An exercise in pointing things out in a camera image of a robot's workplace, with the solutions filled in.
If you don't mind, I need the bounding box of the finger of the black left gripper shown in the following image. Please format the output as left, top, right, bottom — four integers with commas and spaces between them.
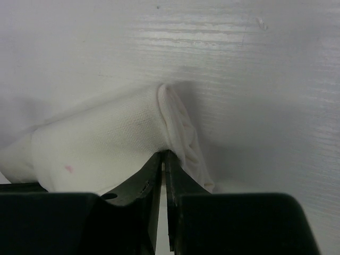
0, 183, 47, 193

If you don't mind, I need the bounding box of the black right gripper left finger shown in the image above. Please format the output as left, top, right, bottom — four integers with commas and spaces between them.
101, 152, 162, 254

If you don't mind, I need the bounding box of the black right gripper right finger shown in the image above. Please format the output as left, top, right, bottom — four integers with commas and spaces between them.
163, 150, 210, 251

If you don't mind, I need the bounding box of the white cloth napkin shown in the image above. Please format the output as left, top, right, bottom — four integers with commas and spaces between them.
1, 84, 214, 195

